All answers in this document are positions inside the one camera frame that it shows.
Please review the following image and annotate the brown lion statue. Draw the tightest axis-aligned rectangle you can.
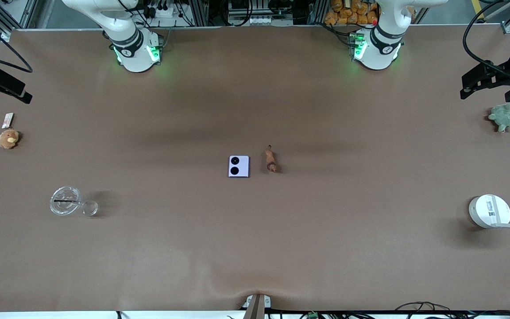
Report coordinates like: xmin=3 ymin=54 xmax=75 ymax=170
xmin=265 ymin=145 xmax=278 ymax=173

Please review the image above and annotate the lavender flip phone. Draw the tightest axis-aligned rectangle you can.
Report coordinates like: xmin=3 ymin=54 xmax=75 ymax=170
xmin=228 ymin=155 xmax=250 ymax=178

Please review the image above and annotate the green plush turtle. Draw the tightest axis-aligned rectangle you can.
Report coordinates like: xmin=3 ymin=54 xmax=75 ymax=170
xmin=488 ymin=101 xmax=510 ymax=133

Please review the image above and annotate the brown plush toy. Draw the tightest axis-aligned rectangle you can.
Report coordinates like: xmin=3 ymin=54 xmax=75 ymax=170
xmin=0 ymin=128 xmax=20 ymax=149

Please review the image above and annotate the clear round plastic lid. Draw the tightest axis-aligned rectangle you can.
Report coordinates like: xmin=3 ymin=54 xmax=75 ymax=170
xmin=50 ymin=186 xmax=82 ymax=217

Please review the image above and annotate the white round device with stand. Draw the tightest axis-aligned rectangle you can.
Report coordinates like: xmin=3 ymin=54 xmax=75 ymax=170
xmin=468 ymin=194 xmax=510 ymax=239

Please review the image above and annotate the orange snack bag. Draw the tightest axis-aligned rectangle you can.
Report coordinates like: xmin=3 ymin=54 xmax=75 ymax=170
xmin=325 ymin=0 xmax=379 ymax=26

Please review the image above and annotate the white power strip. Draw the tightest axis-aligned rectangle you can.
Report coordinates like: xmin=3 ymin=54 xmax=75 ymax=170
xmin=147 ymin=5 xmax=176 ymax=19

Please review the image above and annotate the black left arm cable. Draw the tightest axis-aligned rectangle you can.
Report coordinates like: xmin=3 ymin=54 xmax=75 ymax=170
xmin=462 ymin=0 xmax=510 ymax=68

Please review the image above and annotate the black floor cable bundle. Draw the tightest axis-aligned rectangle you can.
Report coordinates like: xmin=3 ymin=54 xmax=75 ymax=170
xmin=394 ymin=301 xmax=510 ymax=319

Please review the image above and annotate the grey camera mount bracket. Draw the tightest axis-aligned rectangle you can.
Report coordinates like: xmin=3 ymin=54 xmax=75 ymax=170
xmin=242 ymin=294 xmax=271 ymax=319

